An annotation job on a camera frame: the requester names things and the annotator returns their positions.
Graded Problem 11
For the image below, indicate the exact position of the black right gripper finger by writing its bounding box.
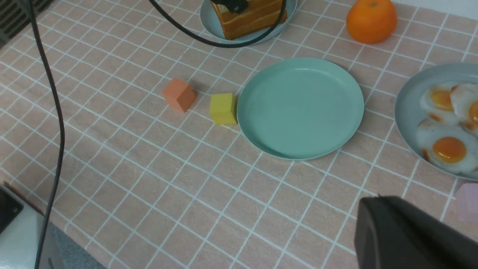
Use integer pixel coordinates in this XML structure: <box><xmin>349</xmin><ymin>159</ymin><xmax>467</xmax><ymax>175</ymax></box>
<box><xmin>354</xmin><ymin>196</ymin><xmax>478</xmax><ymax>269</ymax></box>

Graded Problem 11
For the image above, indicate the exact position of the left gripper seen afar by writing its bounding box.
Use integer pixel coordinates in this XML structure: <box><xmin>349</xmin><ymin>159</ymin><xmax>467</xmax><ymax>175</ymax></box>
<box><xmin>211</xmin><ymin>0</ymin><xmax>249</xmax><ymax>14</ymax></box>

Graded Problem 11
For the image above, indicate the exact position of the fried egg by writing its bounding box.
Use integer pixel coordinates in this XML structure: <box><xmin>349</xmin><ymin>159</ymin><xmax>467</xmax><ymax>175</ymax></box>
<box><xmin>416</xmin><ymin>119</ymin><xmax>478</xmax><ymax>175</ymax></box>
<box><xmin>419</xmin><ymin>83</ymin><xmax>459</xmax><ymax>126</ymax></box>
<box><xmin>450</xmin><ymin>83</ymin><xmax>478</xmax><ymax>136</ymax></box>

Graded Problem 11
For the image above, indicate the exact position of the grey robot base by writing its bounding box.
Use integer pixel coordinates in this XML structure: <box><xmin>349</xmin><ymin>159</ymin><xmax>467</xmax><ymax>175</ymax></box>
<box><xmin>0</xmin><ymin>182</ymin><xmax>44</xmax><ymax>269</ymax></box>

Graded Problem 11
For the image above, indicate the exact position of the bottom toast slice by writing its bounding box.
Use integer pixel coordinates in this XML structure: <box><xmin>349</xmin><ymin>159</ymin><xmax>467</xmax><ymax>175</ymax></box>
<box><xmin>214</xmin><ymin>0</ymin><xmax>283</xmax><ymax>40</ymax></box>

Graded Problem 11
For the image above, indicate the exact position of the light blue bread plate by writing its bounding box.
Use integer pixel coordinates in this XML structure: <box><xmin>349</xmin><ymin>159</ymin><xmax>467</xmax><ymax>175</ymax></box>
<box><xmin>200</xmin><ymin>0</ymin><xmax>298</xmax><ymax>44</ymax></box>

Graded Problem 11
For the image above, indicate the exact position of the pink cube block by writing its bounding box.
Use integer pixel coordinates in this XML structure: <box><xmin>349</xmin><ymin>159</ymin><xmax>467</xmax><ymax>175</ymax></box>
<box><xmin>456</xmin><ymin>183</ymin><xmax>478</xmax><ymax>223</ymax></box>

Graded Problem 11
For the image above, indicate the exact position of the orange cube block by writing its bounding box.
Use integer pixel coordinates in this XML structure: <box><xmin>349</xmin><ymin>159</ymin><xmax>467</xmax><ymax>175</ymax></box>
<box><xmin>162</xmin><ymin>78</ymin><xmax>196</xmax><ymax>112</ymax></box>

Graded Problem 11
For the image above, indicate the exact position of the yellow cube block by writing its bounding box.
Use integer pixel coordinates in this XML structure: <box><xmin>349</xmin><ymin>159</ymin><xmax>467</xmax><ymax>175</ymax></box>
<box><xmin>209</xmin><ymin>93</ymin><xmax>237</xmax><ymax>125</ymax></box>

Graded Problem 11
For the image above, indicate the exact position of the grey blue egg plate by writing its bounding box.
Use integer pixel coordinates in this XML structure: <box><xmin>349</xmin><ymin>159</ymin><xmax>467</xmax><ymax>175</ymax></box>
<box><xmin>394</xmin><ymin>63</ymin><xmax>478</xmax><ymax>181</ymax></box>

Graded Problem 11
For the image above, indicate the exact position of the teal centre plate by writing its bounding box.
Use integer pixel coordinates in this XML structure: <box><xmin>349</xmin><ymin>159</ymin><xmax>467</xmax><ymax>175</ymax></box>
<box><xmin>237</xmin><ymin>58</ymin><xmax>365</xmax><ymax>160</ymax></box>

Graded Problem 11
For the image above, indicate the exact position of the orange mandarin fruit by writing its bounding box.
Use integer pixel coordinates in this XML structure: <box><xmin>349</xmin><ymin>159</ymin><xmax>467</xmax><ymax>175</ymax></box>
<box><xmin>345</xmin><ymin>0</ymin><xmax>398</xmax><ymax>44</ymax></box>

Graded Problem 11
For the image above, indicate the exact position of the pink checkered tablecloth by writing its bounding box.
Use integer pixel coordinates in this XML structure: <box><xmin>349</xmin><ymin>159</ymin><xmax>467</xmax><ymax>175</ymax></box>
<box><xmin>0</xmin><ymin>0</ymin><xmax>478</xmax><ymax>269</ymax></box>

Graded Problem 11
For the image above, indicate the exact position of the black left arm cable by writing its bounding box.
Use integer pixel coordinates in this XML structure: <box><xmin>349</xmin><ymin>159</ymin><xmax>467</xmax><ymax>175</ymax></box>
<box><xmin>22</xmin><ymin>0</ymin><xmax>287</xmax><ymax>269</ymax></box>

